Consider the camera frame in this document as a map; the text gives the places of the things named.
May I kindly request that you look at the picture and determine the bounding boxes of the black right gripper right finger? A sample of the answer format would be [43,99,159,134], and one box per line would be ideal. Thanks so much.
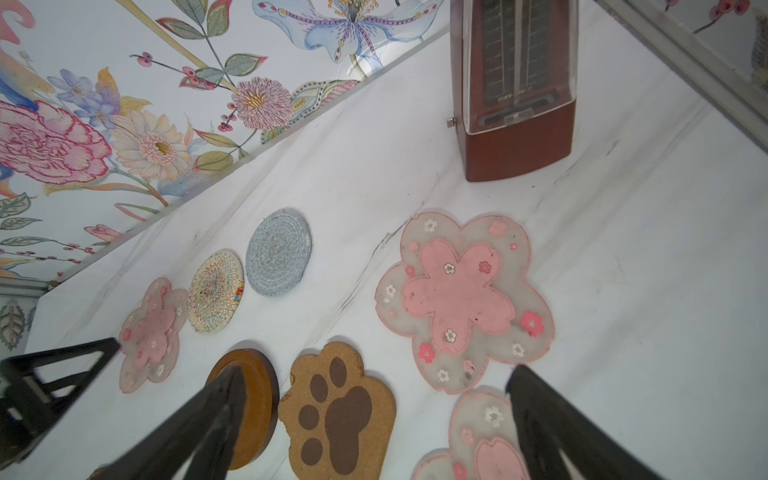
[505,365,660,479]

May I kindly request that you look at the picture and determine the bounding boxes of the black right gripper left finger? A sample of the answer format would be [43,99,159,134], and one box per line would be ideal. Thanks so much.
[91,366,247,479]

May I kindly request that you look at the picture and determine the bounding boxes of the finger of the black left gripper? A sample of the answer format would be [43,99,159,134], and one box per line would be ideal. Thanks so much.
[1,337,120,468]

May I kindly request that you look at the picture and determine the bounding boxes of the round brown wooden coaster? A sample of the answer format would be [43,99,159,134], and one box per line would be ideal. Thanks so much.
[206,349,279,471]

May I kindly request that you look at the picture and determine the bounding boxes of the pink flower coaster front right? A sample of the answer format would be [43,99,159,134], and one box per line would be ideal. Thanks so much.
[412,387,529,479]

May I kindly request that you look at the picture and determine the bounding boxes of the pink flower coaster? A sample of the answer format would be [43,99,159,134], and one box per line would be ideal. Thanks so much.
[375,211,556,395]
[412,387,529,479]
[118,277,189,394]

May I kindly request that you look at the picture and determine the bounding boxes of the pink flower coaster left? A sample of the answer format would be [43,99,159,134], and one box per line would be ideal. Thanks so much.
[118,277,189,394]

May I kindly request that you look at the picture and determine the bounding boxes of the cork paw print coaster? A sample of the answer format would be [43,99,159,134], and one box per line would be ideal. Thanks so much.
[278,342,396,479]

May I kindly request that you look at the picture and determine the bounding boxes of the pink flower coaster back right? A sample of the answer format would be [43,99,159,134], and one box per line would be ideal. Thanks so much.
[375,211,556,395]

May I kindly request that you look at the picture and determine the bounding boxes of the multicolour zigzag woven coaster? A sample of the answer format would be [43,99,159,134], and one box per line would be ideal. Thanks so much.
[188,249,244,334]

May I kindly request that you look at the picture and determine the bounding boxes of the light blue woven coaster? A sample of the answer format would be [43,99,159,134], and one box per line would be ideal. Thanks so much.
[245,208,312,297]

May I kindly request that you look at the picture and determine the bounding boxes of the red-brown wooden metronome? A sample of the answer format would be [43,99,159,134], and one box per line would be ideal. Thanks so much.
[450,0,578,182]

